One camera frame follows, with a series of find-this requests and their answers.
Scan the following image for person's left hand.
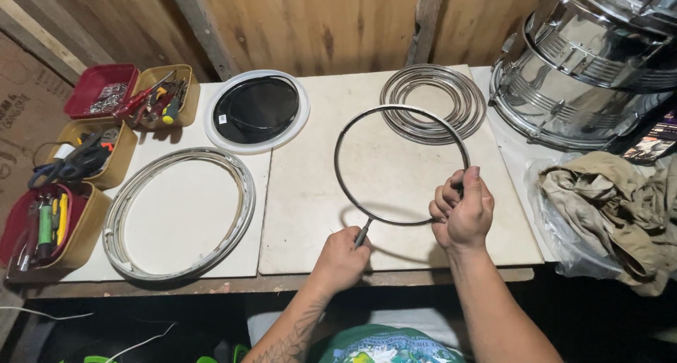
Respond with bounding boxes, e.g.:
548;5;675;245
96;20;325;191
311;225;373;295

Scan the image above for green-handled screwdriver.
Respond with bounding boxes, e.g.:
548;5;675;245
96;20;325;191
36;196;56;261

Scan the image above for dark printed package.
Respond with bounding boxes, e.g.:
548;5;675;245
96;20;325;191
621;108;677;166

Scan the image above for beige board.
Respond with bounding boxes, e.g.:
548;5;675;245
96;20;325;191
257;64;545;276

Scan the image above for red-handled pliers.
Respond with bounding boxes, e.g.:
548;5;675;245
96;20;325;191
113;70;178;122

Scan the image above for white cable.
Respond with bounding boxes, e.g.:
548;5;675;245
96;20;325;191
0;305;177;363

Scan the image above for large chrome drum rim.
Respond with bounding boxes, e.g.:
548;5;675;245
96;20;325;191
102;147;257;282

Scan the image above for stack of thin metal hoops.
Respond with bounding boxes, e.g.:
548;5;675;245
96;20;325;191
380;64;487;146

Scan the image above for black drum head white rim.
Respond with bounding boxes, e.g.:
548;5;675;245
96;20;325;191
203;69;311;156

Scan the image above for beige crumpled cloth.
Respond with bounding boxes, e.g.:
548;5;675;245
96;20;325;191
538;151;677;298

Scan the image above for tan tray of screwdrivers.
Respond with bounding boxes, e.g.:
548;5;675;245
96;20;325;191
130;64;201;130

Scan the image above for chrome drum shell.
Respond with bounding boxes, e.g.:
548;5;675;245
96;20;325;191
524;0;677;94
489;40;673;151

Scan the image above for brown cardboard box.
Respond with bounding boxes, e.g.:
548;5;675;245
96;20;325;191
0;31;75;231

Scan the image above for green printed shirt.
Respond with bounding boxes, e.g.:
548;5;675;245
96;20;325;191
307;324;467;363

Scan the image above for person's right hand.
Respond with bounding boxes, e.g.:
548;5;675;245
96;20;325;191
428;166;496;253

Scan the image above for red plastic tray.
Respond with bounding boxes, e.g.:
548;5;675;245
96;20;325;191
64;63;141;120

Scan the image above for blue and black scissors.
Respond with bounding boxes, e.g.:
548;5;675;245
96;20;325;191
28;132;113;189

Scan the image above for pile of metal drum lugs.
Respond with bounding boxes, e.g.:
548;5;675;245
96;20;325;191
86;83;130;114

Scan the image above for thin metal drum hoop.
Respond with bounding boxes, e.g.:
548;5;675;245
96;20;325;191
334;105;471;227

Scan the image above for tan plastic tray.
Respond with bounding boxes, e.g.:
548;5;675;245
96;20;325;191
5;182;113;273

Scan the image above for red inner tray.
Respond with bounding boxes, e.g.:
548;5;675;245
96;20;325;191
0;183;89;267

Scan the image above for clear plastic bag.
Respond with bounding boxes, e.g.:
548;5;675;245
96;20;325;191
524;156;627;280

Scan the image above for tan tray with scissors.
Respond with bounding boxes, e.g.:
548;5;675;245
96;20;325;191
47;119;139;190

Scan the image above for small grey hand tool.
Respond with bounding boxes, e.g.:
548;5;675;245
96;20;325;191
353;218;374;248

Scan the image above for yellow and black screwdriver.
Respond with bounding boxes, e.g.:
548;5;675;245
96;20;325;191
161;87;184;126

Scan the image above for yellow utility knife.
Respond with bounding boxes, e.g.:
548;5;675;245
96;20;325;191
56;193;70;247

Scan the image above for white board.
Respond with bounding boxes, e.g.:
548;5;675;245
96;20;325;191
60;81;273;283

